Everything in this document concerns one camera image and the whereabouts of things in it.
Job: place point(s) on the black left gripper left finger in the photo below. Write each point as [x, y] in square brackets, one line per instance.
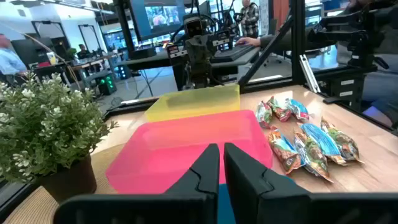
[174, 208]

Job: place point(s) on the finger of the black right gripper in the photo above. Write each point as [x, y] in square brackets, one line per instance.
[193, 60]
[207, 59]

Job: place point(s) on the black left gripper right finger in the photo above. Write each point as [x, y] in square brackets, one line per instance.
[267, 202]

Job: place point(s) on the green and brown granola bar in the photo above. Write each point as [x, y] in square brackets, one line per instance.
[312, 155]
[343, 143]

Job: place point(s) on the green and red granola bar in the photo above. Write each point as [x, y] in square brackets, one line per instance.
[264, 113]
[280, 112]

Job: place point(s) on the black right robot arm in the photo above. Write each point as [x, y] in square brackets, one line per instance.
[199, 83]

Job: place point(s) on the blue and orange granola bar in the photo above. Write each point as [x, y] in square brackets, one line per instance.
[283, 149]

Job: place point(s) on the black backlit keyboard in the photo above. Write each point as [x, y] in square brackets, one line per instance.
[231, 53]

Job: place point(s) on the grey desk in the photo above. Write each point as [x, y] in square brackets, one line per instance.
[149, 60]

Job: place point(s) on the computer monitor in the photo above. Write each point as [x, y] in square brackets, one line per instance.
[158, 18]

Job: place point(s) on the blue plastic tray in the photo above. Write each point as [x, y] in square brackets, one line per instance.
[225, 208]

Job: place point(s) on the yellow plastic tray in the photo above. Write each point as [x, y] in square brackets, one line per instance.
[192, 105]

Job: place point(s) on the pink plastic tray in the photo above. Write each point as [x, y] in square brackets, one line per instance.
[174, 140]

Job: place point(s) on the computer with green lights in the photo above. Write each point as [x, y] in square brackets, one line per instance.
[107, 84]

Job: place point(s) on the silver aluminium bar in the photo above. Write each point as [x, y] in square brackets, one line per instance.
[309, 73]

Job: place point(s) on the dark brown plant pot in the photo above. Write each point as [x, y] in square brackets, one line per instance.
[71, 183]

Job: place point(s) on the paper cup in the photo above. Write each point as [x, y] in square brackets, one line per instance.
[51, 58]

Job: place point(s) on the round woven placemat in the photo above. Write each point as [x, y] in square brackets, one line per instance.
[28, 208]

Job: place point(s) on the green artificial plant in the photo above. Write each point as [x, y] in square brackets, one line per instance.
[46, 124]

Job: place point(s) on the black equipment stand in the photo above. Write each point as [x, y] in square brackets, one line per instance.
[354, 46]

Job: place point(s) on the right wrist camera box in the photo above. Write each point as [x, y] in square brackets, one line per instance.
[194, 27]

